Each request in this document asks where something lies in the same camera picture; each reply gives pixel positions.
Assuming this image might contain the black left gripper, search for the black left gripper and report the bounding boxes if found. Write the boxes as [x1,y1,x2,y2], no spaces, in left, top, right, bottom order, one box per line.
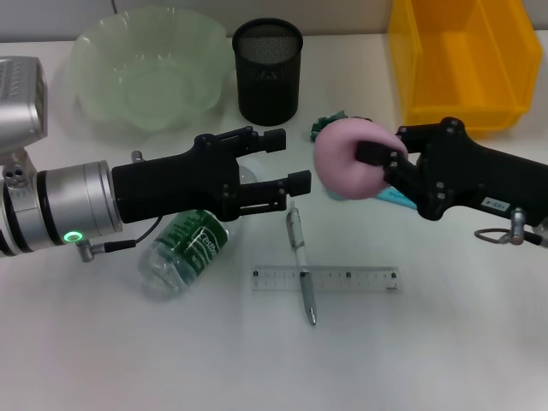
[110,126,313,224]

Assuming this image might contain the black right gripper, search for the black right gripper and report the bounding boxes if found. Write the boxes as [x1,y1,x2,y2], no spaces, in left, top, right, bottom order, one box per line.
[356,117,548,249]

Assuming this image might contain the light blue scissors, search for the light blue scissors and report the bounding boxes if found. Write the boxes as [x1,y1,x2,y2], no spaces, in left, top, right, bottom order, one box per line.
[328,187,419,211]

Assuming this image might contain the pink peach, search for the pink peach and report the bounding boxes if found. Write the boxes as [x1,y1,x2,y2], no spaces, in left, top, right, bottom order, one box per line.
[313,119,408,203]

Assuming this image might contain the green plastic wrapper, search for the green plastic wrapper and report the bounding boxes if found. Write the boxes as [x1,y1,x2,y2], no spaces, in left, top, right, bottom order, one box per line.
[309,110,374,141]

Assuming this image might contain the clear green-label water bottle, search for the clear green-label water bottle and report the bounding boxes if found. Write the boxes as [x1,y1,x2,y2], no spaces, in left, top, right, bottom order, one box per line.
[136,164,259,303]

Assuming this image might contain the black mesh pen holder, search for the black mesh pen holder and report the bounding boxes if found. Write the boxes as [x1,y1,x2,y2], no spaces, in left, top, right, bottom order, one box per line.
[231,17,304,127]

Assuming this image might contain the silver white ballpoint pen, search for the silver white ballpoint pen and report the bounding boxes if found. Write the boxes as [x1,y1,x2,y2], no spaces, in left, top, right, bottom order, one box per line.
[285,200,319,329]

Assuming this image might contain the transparent plastic ruler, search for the transparent plastic ruler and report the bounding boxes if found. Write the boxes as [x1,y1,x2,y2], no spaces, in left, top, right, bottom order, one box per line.
[251,265,404,295]

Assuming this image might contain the translucent green fruit bowl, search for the translucent green fruit bowl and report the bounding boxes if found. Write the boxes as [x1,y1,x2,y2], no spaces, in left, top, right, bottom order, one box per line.
[69,5,229,134]

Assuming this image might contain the yellow plastic storage bin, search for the yellow plastic storage bin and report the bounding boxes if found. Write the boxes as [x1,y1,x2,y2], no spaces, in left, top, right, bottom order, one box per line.
[387,0,543,140]

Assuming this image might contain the right gripper cable with connector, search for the right gripper cable with connector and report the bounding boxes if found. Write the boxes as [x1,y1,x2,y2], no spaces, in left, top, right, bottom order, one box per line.
[472,206,548,250]

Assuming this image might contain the gripper cable with connector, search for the gripper cable with connector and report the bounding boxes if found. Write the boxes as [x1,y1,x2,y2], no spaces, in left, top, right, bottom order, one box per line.
[78,149,164,263]
[472,206,548,250]

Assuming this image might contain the left gripper cable with connector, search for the left gripper cable with connector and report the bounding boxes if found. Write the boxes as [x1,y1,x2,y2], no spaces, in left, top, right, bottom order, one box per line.
[78,149,164,263]

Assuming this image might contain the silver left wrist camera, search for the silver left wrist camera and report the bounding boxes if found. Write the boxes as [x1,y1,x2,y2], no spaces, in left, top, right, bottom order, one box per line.
[0,56,49,192]

